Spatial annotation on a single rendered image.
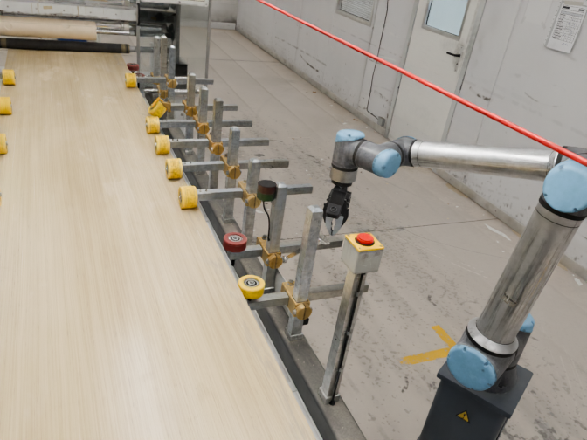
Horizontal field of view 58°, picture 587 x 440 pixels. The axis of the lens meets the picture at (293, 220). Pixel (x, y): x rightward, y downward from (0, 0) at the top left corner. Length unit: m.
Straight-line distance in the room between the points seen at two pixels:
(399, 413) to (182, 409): 1.51
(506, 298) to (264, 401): 0.71
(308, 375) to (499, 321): 0.56
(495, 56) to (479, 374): 3.39
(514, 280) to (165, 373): 0.92
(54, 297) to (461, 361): 1.16
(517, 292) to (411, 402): 1.23
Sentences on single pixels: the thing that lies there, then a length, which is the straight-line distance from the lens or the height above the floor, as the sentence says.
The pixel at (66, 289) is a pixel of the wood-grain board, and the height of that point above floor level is 0.90.
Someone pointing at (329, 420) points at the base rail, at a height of 0.70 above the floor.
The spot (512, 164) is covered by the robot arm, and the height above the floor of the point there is 1.35.
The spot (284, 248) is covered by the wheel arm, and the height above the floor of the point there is 0.85.
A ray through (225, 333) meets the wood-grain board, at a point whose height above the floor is 0.90.
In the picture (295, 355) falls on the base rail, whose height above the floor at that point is 0.70.
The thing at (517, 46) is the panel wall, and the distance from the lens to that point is 4.55.
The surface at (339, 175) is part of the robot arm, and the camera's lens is 1.73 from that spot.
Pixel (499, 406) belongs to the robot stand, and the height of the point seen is 0.60.
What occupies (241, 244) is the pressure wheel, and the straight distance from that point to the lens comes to 1.76.
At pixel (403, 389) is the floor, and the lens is 2.69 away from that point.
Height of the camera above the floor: 1.83
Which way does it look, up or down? 29 degrees down
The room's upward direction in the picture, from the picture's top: 9 degrees clockwise
